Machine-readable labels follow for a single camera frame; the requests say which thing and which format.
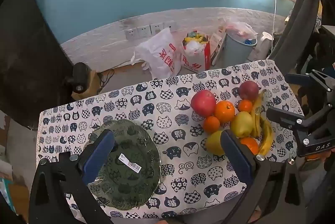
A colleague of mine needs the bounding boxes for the wall socket strip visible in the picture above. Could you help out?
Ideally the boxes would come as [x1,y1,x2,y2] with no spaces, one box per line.
[124,20,177,41]

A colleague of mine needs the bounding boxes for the large orange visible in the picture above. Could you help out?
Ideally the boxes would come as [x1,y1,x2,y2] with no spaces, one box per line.
[214,100,235,124]

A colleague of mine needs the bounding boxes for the spotted banana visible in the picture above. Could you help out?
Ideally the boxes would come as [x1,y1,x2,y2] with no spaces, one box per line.
[258,116,274,157]

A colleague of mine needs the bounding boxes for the grey blue trash bin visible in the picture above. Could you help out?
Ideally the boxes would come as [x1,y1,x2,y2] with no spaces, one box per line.
[221,30,257,67]

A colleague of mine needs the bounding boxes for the small mandarin top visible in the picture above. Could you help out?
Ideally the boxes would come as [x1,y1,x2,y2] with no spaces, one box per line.
[237,99,253,113]

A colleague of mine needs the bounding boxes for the large yellow pear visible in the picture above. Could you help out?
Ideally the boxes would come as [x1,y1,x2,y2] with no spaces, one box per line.
[205,130,225,156]

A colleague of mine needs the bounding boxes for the yellow green apple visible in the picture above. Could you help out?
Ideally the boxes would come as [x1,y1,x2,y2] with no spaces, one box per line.
[230,112,254,138]

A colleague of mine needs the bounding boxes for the dark cloth backdrop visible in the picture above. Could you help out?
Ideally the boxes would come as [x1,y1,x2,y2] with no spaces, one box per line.
[1,0,73,130]

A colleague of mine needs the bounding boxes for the black cable on floor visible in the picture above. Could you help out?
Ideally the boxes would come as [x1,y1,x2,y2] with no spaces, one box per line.
[98,60,142,88]

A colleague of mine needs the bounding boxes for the large red apple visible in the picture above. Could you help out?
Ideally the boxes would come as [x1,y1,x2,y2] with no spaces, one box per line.
[191,89,216,118]

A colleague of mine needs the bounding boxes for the banana with sticker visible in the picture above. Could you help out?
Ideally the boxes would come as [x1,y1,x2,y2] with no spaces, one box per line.
[250,89,266,138]

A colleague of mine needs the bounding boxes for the black cylindrical device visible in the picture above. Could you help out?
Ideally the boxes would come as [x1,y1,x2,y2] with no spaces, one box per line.
[72,62,91,93]

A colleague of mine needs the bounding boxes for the white plastic shopping bag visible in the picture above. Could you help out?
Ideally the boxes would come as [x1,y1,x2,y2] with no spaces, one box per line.
[130,28,181,79]

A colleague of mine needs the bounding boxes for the small dark red apple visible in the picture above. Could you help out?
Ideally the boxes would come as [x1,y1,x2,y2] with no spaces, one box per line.
[238,80,259,101]

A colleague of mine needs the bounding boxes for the cardboard box pieces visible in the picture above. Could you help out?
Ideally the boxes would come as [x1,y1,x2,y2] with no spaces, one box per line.
[210,25,226,66]

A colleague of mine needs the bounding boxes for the cat pattern tablecloth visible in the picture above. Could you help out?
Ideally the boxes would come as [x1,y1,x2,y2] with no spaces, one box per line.
[36,60,302,218]

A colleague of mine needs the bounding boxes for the small mandarin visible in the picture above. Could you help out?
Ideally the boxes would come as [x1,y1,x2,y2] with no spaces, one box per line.
[203,116,221,134]
[237,99,253,113]

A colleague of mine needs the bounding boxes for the dark glass plate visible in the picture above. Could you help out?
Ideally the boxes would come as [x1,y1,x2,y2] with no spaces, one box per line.
[86,119,161,210]

